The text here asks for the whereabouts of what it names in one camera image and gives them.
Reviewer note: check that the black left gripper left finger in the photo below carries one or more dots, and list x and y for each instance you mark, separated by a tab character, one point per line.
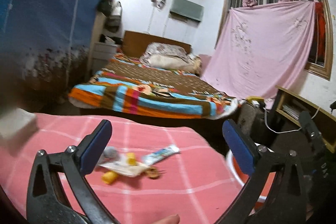
47	201

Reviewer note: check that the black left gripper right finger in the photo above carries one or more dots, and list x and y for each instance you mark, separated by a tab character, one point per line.
274	191

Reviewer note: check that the grey wrapper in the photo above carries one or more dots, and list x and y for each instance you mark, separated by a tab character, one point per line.
109	154

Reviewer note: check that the white paper packet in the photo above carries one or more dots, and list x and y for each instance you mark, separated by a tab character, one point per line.
122	168

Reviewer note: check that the white blue tube wrapper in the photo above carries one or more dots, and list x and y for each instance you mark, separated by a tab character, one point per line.
160	155

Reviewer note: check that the yellow plastic cap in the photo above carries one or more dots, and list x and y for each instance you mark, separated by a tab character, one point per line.
131	159

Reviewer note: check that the white red trash bin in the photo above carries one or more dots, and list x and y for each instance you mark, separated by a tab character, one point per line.
242	178

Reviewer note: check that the person's fingertip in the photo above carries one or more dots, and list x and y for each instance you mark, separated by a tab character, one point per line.
172	219

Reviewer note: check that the wooden shelf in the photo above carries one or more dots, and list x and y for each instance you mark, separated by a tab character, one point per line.
289	105

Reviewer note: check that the thick white book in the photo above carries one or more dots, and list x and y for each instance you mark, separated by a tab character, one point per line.
17	122

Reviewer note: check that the checked handbag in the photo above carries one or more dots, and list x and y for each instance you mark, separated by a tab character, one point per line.
251	119

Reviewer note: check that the pink checked tablecloth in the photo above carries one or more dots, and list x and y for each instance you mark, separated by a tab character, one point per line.
147	172

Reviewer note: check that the colourful striped bed blanket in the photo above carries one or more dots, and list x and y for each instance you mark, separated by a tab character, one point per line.
126	85

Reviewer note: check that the pink hanging sheet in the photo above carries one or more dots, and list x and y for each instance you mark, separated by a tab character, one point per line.
261	48

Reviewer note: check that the white nightstand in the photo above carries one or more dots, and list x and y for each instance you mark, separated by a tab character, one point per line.
102	53

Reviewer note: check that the wooden headboard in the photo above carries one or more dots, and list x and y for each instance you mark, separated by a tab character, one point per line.
134	44

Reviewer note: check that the floral pillow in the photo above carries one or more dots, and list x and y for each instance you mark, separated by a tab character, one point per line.
171	57

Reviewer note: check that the hanging grey bag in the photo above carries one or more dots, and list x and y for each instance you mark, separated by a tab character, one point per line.
113	22

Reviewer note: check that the blue fabric wardrobe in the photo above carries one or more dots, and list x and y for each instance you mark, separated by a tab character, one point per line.
44	48

